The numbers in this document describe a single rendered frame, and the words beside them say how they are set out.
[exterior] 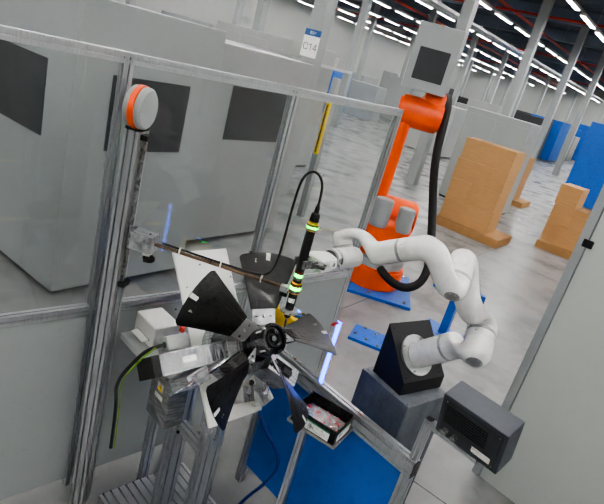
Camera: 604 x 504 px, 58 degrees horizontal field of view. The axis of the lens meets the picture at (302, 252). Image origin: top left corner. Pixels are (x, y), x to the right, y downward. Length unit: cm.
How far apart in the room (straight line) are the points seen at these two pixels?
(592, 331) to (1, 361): 291
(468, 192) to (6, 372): 849
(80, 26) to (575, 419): 386
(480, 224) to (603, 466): 679
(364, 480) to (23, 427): 149
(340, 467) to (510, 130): 1044
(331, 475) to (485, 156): 786
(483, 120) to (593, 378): 960
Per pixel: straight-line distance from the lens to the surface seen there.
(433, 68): 571
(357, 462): 255
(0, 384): 256
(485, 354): 228
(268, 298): 212
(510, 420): 208
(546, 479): 379
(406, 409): 250
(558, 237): 1106
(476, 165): 992
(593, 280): 338
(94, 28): 412
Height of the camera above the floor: 221
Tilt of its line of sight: 20 degrees down
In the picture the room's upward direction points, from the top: 16 degrees clockwise
